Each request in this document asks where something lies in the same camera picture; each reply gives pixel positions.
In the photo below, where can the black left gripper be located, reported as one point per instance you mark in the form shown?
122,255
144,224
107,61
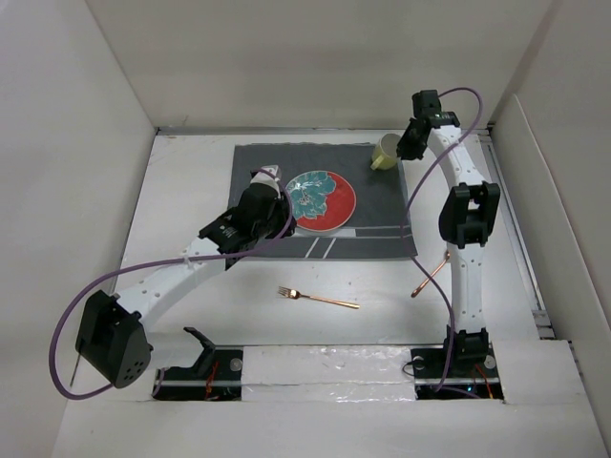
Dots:
281,207

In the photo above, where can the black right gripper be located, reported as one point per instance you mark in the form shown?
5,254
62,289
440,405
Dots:
404,147

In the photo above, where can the yellow-green mug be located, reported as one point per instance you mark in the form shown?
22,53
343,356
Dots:
384,156

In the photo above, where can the red and teal round plate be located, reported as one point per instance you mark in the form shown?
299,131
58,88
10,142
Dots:
322,201

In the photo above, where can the grey striped cloth placemat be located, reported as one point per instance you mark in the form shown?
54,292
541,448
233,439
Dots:
375,230

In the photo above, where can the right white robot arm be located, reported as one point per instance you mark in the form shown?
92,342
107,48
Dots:
466,222

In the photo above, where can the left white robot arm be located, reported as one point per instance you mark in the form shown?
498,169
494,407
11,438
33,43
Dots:
112,335

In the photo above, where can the copper fork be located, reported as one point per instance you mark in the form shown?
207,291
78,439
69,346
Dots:
296,295

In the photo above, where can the copper spoon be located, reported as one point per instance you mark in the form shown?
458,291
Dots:
432,274

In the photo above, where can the white foam front board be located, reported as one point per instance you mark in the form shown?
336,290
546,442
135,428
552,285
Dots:
539,381

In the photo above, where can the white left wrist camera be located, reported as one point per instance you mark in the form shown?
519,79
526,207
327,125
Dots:
268,175

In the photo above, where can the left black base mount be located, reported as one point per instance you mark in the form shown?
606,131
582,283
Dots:
215,376

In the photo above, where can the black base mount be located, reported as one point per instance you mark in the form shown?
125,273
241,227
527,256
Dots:
463,381
215,376

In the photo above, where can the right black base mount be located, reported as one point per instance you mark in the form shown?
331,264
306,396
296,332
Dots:
463,381

